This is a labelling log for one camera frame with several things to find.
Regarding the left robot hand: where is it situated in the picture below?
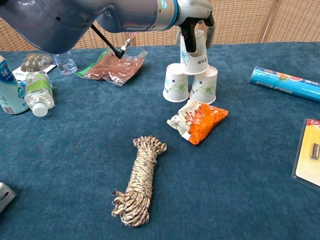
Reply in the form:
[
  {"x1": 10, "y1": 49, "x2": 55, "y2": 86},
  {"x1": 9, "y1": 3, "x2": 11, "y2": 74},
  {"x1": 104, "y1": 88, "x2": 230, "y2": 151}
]
[{"x1": 175, "y1": 0, "x2": 216, "y2": 53}]

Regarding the white paper cup blue flower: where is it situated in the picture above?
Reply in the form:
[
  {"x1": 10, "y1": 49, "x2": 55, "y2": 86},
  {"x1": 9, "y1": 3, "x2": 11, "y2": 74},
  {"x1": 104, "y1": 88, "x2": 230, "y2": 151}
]
[{"x1": 179, "y1": 29, "x2": 210, "y2": 76}]

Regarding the white paper cup green flower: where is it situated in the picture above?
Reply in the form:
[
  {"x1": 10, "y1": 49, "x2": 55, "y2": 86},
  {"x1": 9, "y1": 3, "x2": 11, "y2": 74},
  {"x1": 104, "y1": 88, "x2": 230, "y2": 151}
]
[
  {"x1": 162, "y1": 63, "x2": 190, "y2": 103},
  {"x1": 189, "y1": 66, "x2": 219, "y2": 105}
]

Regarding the bamboo folding screen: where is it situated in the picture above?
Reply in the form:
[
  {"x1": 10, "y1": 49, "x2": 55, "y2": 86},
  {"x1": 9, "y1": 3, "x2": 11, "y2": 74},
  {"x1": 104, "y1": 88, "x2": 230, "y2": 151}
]
[{"x1": 0, "y1": 0, "x2": 320, "y2": 52}]

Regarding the brown contents bag green header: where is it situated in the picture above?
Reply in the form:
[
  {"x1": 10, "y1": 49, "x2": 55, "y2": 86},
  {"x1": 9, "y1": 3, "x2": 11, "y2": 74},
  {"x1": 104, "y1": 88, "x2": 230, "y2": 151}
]
[{"x1": 74, "y1": 47, "x2": 149, "y2": 87}]

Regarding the orange white snack packet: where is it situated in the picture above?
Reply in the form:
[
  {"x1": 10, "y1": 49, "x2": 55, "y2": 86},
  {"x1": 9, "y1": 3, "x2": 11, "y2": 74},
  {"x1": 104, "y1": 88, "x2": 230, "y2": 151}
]
[{"x1": 166, "y1": 99, "x2": 229, "y2": 146}]

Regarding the blue plastic wrap box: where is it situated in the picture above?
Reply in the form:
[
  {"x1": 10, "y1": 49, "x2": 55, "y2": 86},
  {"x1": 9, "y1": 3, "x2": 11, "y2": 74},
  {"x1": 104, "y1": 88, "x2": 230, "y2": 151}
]
[{"x1": 249, "y1": 66, "x2": 320, "y2": 103}]

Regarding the clear water bottle blue label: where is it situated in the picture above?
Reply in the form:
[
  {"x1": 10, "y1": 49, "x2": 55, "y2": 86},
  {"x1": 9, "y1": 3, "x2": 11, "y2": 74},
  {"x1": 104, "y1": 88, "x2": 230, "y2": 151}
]
[{"x1": 53, "y1": 49, "x2": 78, "y2": 76}]

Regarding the white card of metal hooks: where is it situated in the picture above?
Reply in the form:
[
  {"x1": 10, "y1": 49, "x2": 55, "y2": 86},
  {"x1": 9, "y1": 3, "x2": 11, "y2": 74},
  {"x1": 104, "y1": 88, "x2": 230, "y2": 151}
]
[{"x1": 11, "y1": 52, "x2": 57, "y2": 81}]

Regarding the clear bottle green label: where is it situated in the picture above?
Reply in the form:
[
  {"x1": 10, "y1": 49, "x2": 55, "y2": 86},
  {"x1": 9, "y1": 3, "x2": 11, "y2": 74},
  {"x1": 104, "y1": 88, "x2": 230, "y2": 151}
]
[{"x1": 24, "y1": 70, "x2": 55, "y2": 118}]

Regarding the yellow razor blister pack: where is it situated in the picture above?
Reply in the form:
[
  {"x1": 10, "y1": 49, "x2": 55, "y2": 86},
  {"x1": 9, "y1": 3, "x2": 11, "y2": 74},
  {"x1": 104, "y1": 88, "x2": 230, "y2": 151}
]
[{"x1": 291, "y1": 118, "x2": 320, "y2": 188}]

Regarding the blue carpet table cover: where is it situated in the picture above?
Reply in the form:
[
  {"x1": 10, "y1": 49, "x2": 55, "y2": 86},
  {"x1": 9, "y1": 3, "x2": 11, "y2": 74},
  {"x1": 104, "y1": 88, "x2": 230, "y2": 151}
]
[{"x1": 0, "y1": 41, "x2": 320, "y2": 240}]

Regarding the milky bottle blue label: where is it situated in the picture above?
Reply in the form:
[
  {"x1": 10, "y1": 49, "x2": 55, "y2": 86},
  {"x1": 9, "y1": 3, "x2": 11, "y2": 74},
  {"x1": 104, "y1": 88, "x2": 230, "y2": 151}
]
[{"x1": 0, "y1": 55, "x2": 30, "y2": 115}]

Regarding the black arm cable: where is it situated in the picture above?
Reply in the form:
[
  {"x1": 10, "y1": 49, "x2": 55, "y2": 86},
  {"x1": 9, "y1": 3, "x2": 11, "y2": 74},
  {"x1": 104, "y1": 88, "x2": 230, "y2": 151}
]
[{"x1": 90, "y1": 24, "x2": 137, "y2": 60}]

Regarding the multicoloured braided rope bundle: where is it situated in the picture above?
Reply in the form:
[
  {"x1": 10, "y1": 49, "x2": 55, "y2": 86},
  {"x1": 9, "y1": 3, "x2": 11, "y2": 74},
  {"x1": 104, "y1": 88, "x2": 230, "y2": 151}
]
[{"x1": 111, "y1": 135, "x2": 168, "y2": 228}]

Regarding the grey metal bracket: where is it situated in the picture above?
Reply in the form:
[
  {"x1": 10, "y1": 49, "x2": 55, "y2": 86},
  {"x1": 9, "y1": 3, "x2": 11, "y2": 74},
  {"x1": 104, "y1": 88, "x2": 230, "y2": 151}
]
[{"x1": 0, "y1": 181, "x2": 18, "y2": 215}]

